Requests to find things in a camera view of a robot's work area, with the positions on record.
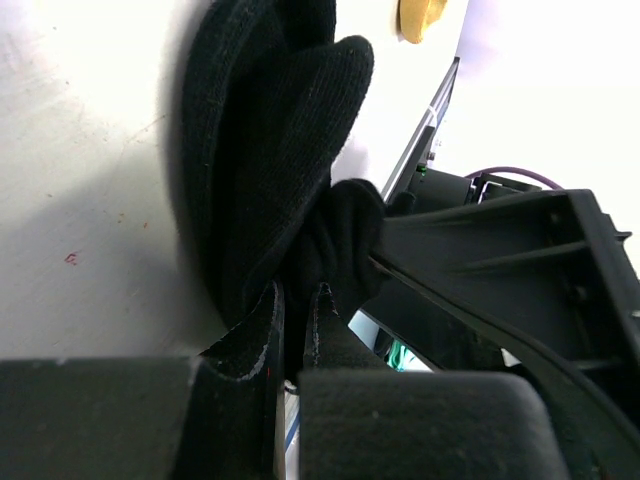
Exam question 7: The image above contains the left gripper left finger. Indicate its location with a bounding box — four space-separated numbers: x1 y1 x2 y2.
1 282 285 479

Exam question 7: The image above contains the aluminium rail frame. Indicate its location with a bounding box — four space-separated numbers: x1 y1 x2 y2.
382 57 460 202

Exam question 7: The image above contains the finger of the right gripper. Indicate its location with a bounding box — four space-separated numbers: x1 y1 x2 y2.
371 190 639 350
370 254 639 479

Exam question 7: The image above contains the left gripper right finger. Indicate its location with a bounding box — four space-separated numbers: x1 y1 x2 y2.
299 285 569 479

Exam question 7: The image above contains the tan yellow sock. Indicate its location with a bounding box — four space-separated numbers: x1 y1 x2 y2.
398 0 448 44

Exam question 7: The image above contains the black sock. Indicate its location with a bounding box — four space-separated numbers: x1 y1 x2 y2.
180 1 386 326

